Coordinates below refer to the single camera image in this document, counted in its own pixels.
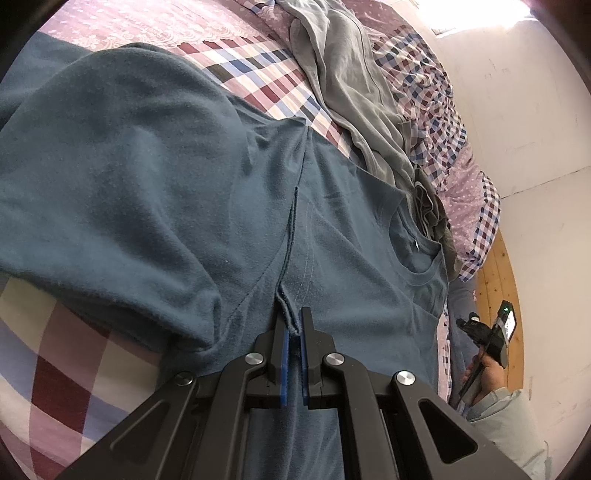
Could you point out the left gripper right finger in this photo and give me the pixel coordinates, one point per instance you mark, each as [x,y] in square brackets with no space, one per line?
[393,427]

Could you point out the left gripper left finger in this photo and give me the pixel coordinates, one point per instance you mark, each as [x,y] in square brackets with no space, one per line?
[194,427]

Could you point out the dark teal sweater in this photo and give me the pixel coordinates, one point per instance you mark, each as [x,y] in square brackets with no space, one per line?
[273,276]

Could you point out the person right forearm sleeve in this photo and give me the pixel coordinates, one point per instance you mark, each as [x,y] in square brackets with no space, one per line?
[506,419]

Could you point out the person right hand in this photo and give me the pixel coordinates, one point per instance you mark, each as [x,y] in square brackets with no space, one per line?
[493,376]

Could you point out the dark blue plush pillow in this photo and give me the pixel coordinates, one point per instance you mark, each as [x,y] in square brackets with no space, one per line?
[461,303]

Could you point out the olive green garment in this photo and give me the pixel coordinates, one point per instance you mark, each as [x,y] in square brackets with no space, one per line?
[433,222]

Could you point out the plaid bed sheet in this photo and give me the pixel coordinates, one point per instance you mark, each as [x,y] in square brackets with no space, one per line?
[150,200]

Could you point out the window with curtain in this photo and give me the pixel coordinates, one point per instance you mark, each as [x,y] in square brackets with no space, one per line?
[446,17]

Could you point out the grey trousers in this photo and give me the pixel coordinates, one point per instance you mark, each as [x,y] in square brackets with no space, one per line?
[335,53]

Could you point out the plaid folded quilt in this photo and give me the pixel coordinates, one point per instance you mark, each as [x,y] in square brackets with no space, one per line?
[439,142]

